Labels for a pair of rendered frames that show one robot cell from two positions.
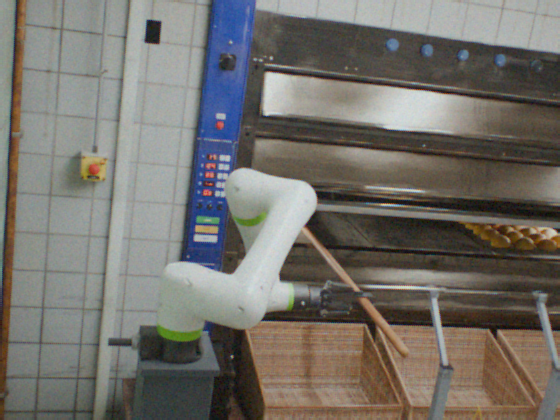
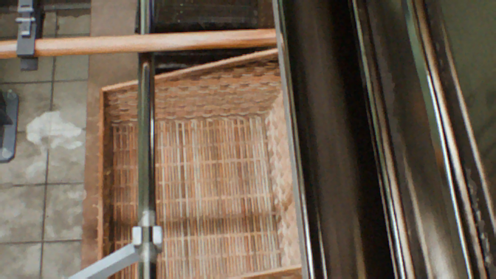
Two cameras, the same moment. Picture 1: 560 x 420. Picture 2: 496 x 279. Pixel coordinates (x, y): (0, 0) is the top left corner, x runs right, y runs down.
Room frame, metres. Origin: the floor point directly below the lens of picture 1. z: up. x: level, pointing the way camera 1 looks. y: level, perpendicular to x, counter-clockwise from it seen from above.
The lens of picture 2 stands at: (3.11, -1.29, 2.47)
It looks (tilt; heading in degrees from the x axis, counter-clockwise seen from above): 55 degrees down; 101
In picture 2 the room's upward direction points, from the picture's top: 1 degrees clockwise
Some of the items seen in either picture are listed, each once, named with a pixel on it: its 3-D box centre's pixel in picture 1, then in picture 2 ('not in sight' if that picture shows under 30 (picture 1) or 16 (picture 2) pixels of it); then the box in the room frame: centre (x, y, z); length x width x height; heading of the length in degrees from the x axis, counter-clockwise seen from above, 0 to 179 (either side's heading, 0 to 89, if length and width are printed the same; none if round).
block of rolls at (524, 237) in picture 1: (507, 225); not in sight; (3.81, -1.13, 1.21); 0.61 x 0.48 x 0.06; 16
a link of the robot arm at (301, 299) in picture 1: (298, 297); not in sight; (2.45, -0.09, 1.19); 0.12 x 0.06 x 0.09; 16
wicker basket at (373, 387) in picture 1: (317, 378); (208, 184); (2.81, -0.23, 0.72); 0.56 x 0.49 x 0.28; 107
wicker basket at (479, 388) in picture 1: (449, 380); not in sight; (2.97, -0.79, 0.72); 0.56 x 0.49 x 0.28; 106
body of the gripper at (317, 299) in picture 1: (319, 298); not in sight; (2.47, -0.16, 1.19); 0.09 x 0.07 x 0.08; 106
